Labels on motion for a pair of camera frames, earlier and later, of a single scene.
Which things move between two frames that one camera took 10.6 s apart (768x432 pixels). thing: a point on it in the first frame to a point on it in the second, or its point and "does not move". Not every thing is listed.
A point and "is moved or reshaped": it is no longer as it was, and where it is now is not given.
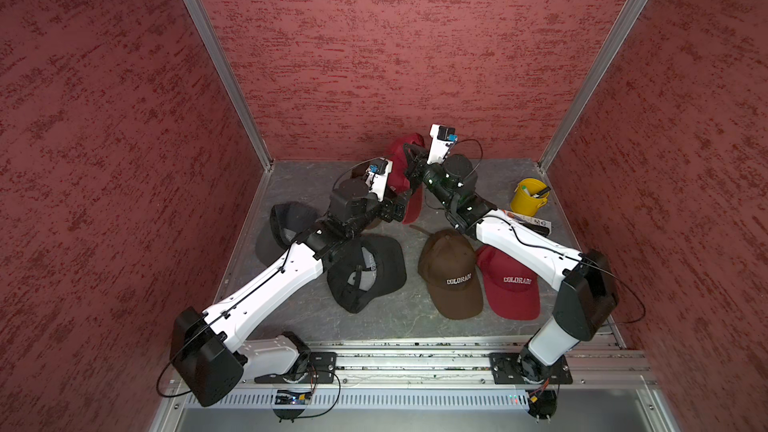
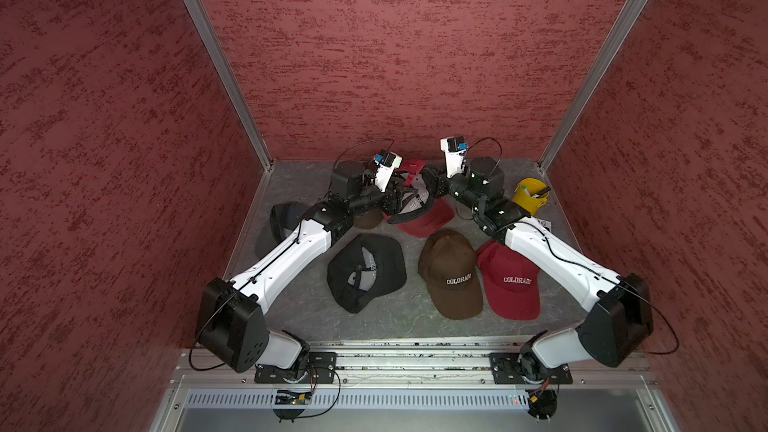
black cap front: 370,268 does not move
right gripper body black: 417,172 to 443,184
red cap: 410,195 is moved or reshaped
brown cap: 449,270 does not move
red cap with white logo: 512,291 does not move
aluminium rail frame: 420,374 does not move
